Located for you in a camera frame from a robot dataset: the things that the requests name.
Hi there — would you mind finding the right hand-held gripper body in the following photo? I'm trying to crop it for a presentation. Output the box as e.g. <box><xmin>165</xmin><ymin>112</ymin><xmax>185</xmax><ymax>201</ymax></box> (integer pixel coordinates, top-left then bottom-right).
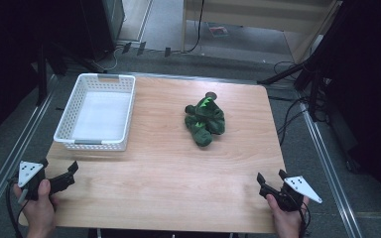
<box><xmin>271</xmin><ymin>176</ymin><xmax>323</xmax><ymax>213</ymax></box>

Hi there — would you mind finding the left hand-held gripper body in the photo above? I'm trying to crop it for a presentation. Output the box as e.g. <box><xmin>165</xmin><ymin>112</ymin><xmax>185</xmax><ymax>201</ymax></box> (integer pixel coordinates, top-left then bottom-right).
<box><xmin>12</xmin><ymin>160</ymin><xmax>52</xmax><ymax>202</ymax></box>

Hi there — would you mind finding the person's right hand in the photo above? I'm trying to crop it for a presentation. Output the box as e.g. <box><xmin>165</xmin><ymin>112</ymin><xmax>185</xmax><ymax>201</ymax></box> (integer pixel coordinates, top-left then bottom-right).
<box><xmin>265</xmin><ymin>193</ymin><xmax>311</xmax><ymax>238</ymax></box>

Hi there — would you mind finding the person's left hand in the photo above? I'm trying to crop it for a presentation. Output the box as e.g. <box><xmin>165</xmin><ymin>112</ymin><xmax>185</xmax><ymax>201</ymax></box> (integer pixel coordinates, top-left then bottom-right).
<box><xmin>12</xmin><ymin>178</ymin><xmax>61</xmax><ymax>238</ymax></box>

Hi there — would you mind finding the white perforated plastic basket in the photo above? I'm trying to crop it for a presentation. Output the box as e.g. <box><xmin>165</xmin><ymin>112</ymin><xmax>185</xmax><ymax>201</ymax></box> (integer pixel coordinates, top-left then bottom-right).
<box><xmin>53</xmin><ymin>72</ymin><xmax>137</xmax><ymax>153</ymax></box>

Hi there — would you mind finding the black metal stand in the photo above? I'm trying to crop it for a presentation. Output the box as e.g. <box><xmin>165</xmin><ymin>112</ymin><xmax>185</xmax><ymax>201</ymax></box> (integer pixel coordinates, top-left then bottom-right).
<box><xmin>34</xmin><ymin>39</ymin><xmax>107</xmax><ymax>107</ymax></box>

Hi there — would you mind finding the green plush dinosaur toy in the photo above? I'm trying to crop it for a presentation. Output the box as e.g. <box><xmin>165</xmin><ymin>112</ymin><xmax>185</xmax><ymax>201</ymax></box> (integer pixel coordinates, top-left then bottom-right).
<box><xmin>184</xmin><ymin>95</ymin><xmax>226</xmax><ymax>148</ymax></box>

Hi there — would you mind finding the black tripod stand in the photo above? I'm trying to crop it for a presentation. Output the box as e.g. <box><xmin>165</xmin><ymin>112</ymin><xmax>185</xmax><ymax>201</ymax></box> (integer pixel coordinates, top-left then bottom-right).
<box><xmin>257</xmin><ymin>33</ymin><xmax>331</xmax><ymax>123</ymax></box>

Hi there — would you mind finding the dark cabinet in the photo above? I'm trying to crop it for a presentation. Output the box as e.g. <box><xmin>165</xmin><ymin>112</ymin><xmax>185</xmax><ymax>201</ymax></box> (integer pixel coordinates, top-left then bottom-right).
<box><xmin>78</xmin><ymin>0</ymin><xmax>127</xmax><ymax>60</ymax></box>

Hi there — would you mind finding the red paper sheet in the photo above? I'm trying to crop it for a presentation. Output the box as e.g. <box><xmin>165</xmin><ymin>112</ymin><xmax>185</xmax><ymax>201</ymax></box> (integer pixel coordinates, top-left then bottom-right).
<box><xmin>207</xmin><ymin>25</ymin><xmax>230</xmax><ymax>38</ymax></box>

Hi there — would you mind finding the silver metal floor rail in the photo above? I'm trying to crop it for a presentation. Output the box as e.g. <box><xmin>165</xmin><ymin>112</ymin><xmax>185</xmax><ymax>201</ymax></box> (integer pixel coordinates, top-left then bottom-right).
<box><xmin>0</xmin><ymin>74</ymin><xmax>60</xmax><ymax>229</ymax></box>
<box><xmin>298</xmin><ymin>102</ymin><xmax>365</xmax><ymax>238</ymax></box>

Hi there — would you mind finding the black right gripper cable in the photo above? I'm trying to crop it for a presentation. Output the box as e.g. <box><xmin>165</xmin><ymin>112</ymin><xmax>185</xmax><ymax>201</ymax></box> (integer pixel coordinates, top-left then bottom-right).
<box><xmin>297</xmin><ymin>201</ymin><xmax>313</xmax><ymax>238</ymax></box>

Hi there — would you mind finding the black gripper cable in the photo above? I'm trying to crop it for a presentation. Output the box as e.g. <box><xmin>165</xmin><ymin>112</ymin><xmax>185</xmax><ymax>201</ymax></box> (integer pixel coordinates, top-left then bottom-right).
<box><xmin>5</xmin><ymin>177</ymin><xmax>31</xmax><ymax>238</ymax></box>
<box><xmin>297</xmin><ymin>201</ymin><xmax>313</xmax><ymax>238</ymax></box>

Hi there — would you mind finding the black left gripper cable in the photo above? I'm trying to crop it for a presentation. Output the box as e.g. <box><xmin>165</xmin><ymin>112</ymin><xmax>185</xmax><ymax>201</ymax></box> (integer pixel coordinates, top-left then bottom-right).
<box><xmin>5</xmin><ymin>177</ymin><xmax>31</xmax><ymax>238</ymax></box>

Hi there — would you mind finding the black floor cable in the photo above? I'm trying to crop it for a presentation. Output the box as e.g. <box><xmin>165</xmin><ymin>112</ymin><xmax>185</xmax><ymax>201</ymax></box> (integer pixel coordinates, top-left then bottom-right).
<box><xmin>267</xmin><ymin>60</ymin><xmax>316</xmax><ymax>147</ymax></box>

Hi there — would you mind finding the white floor cable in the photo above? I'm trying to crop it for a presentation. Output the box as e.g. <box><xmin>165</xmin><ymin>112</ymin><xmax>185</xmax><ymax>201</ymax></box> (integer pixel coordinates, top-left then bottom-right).
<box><xmin>90</xmin><ymin>46</ymin><xmax>124</xmax><ymax>72</ymax></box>

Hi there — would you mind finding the light wooden furniture frame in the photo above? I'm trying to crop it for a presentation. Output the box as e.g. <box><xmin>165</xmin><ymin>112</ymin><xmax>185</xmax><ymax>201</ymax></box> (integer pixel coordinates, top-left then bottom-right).
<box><xmin>180</xmin><ymin>0</ymin><xmax>345</xmax><ymax>64</ymax></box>

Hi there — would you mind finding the black hanging cable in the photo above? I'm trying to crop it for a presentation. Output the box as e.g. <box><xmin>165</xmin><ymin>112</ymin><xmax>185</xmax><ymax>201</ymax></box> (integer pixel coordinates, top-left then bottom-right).
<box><xmin>182</xmin><ymin>0</ymin><xmax>206</xmax><ymax>55</ymax></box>

